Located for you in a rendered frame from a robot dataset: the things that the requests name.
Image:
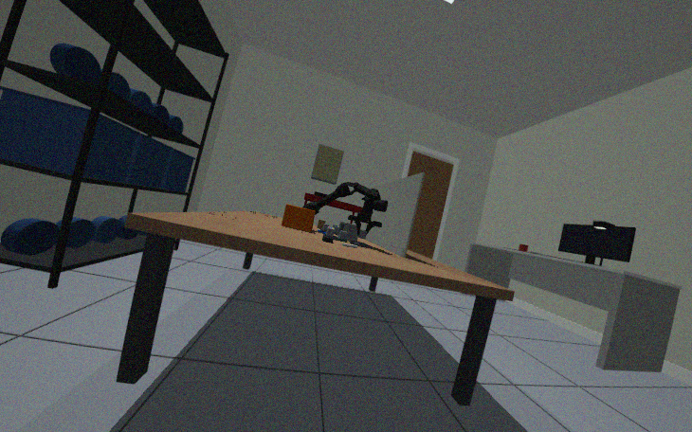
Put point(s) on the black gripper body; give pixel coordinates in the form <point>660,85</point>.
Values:
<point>365,215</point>

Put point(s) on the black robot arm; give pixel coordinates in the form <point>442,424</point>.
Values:
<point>372,201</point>

